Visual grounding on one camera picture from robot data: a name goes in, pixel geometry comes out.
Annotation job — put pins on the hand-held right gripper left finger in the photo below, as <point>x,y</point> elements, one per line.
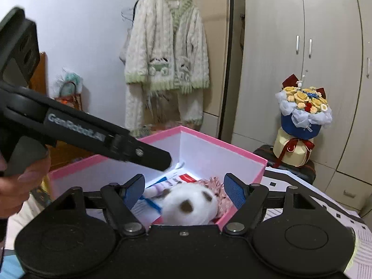
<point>135,191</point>

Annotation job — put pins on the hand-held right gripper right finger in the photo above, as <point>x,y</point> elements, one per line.
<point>235,191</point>

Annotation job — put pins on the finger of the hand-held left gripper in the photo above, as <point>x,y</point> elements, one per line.
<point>151,155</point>

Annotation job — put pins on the blue wet wipes packet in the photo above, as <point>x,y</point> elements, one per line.
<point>145,206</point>

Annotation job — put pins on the pink floral cloth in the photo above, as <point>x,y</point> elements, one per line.
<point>216,184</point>

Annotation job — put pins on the white pink cream tube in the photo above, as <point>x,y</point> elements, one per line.
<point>157,190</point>

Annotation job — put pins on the small red white tissue packet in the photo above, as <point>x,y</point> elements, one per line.
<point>187,178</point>

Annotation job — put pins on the white plush toy brown spots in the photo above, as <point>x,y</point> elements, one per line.
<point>189,206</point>

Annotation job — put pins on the pink cardboard box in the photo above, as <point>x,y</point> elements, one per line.
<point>203,148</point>

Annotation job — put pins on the person's left hand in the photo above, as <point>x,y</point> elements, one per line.
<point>17,191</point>

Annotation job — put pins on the brown tote bag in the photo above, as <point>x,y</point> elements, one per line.
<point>71,96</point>

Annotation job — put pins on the white fluffy pants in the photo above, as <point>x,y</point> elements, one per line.
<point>136,107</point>

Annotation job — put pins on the wooden cabinet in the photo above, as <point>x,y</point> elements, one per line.
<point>39,72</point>

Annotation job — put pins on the cream wrapped gift red ribbon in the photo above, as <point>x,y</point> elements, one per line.
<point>283,148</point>

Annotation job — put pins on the striped bedsheet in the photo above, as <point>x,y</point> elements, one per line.
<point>334,209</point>

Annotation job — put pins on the yellow flower bouquet blue wrap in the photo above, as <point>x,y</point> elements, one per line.
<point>302,107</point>

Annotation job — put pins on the white knit cardigan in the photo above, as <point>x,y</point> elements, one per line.
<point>168,40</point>

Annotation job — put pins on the light blue cloth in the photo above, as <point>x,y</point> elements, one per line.
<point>10,264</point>

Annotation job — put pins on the beige wardrobe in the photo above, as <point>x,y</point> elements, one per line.
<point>276,35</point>

